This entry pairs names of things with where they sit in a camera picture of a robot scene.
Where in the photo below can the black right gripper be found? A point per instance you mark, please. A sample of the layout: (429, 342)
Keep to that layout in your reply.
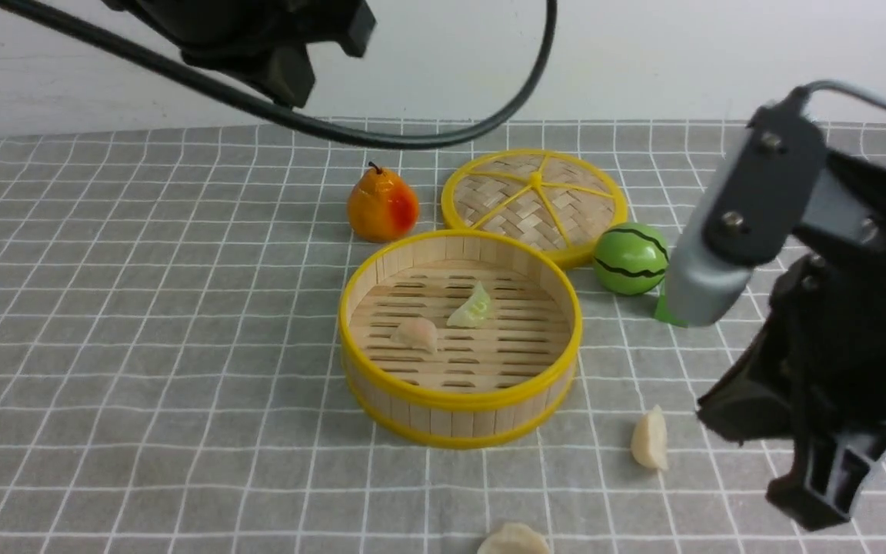
(816, 372)

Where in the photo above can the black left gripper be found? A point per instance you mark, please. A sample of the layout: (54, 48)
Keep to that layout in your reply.
(263, 44)

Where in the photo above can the white toy dumpling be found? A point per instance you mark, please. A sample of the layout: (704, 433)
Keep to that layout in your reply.
(649, 441)

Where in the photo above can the cream toy dumpling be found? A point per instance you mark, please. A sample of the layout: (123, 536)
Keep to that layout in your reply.
(514, 538)

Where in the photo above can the pink toy dumpling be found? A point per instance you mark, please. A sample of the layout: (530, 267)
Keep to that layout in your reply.
(417, 333)

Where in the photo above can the green toy dumpling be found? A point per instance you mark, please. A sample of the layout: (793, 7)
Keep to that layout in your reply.
(475, 312)

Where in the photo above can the bamboo steamer tray yellow rim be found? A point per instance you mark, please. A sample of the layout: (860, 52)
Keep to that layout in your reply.
(484, 386)

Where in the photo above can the woven bamboo steamer lid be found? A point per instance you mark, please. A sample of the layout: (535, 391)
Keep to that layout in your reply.
(551, 201)

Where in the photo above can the orange toy pear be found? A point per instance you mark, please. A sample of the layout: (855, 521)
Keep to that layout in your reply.
(382, 207)

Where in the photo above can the green wooden cube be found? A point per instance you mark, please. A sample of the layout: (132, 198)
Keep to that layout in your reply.
(662, 312)

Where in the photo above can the green toy watermelon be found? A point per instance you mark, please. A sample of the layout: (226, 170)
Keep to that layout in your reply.
(631, 259)

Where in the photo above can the grey checkered tablecloth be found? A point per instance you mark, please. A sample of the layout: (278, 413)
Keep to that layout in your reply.
(170, 378)

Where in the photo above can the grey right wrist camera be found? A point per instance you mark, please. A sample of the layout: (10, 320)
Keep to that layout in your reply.
(757, 197)

